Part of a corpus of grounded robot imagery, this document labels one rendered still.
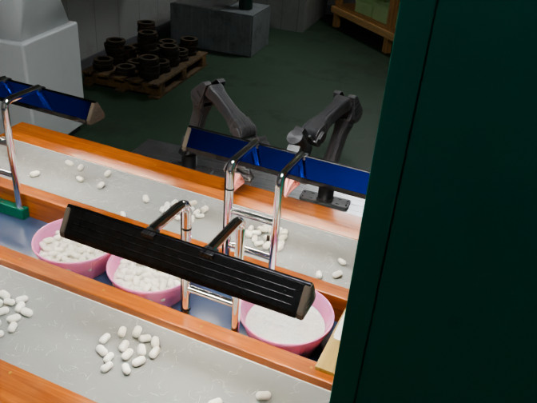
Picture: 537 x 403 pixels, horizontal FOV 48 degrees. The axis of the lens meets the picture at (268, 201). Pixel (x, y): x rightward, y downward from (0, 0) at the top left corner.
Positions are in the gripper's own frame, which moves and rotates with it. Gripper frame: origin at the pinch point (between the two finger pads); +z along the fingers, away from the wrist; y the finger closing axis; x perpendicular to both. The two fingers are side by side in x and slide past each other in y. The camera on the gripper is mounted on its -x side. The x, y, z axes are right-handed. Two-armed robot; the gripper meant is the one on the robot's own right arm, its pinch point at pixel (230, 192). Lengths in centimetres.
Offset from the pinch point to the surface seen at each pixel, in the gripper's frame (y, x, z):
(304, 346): 50, -31, 45
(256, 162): 18.9, -33.5, -0.7
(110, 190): -43.4, -3.0, 13.2
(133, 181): -40.6, 3.8, 5.2
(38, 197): -59, -18, 27
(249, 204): 5.9, 6.9, 0.1
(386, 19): -70, 369, -361
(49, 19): -195, 79, -101
